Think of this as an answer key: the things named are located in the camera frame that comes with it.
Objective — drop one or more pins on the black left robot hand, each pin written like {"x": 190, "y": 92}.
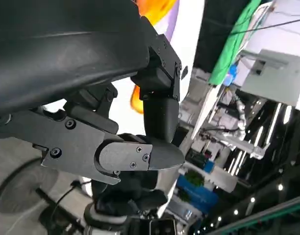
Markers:
{"x": 66, "y": 61}

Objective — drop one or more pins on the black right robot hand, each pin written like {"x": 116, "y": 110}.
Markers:
{"x": 132, "y": 193}

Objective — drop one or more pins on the orange white toy bread roll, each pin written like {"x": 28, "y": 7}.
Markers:
{"x": 136, "y": 102}
{"x": 157, "y": 9}

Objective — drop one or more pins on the blue box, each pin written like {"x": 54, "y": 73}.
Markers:
{"x": 199, "y": 195}

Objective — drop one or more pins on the white desk board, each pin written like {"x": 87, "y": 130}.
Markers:
{"x": 206, "y": 110}

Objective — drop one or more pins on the lilac plate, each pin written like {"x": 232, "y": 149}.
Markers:
{"x": 173, "y": 27}

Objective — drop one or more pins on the green cloth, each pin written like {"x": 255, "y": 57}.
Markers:
{"x": 234, "y": 41}

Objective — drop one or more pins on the grey machine box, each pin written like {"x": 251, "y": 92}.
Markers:
{"x": 272, "y": 78}

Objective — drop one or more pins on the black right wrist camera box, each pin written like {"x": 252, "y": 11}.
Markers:
{"x": 162, "y": 226}

